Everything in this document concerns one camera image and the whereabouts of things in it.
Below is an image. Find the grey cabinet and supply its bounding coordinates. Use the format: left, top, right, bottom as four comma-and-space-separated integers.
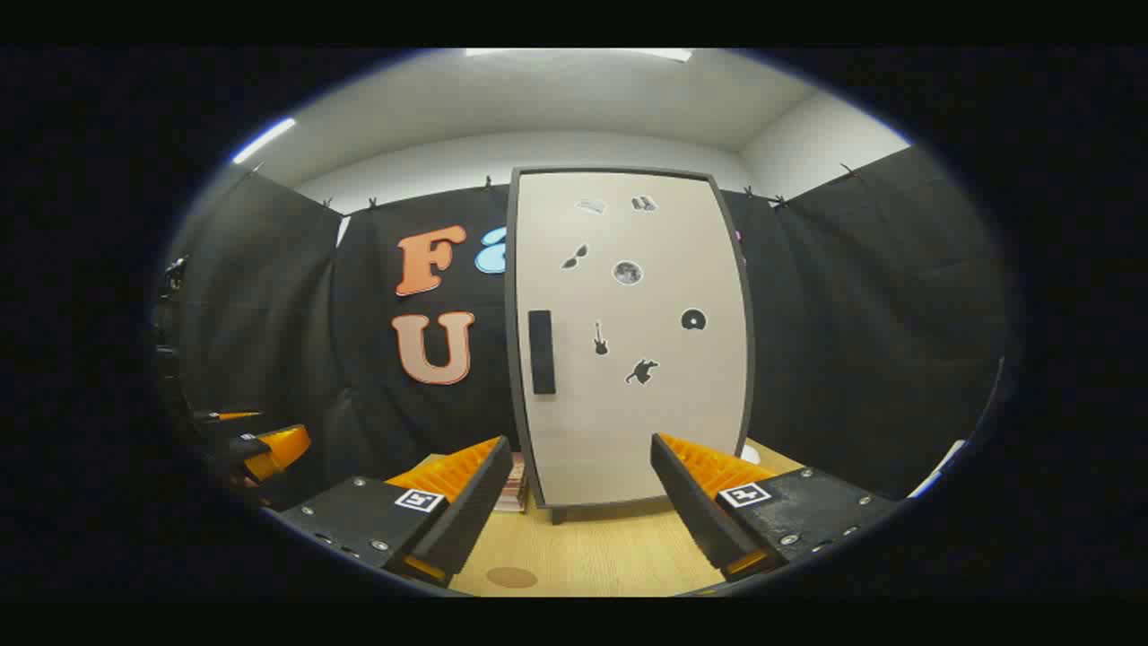
505, 166, 756, 526

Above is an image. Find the ceiling light strip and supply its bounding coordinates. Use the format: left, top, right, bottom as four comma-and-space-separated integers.
231, 117, 297, 165

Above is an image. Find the rectangular ceiling light panel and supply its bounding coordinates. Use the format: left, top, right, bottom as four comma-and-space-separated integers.
465, 48, 693, 64

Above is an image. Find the white cabinet door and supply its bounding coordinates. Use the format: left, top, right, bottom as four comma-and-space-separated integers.
516, 170, 750, 508

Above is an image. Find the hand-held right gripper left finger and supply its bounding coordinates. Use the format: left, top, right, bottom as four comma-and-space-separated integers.
265, 435, 514, 589

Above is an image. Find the black backdrop cloth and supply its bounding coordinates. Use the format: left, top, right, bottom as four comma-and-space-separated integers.
157, 144, 1010, 503

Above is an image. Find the black door handle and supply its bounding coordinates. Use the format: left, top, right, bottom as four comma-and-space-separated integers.
528, 310, 557, 396

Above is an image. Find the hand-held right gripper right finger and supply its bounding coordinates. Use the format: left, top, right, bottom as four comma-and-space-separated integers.
650, 432, 902, 582

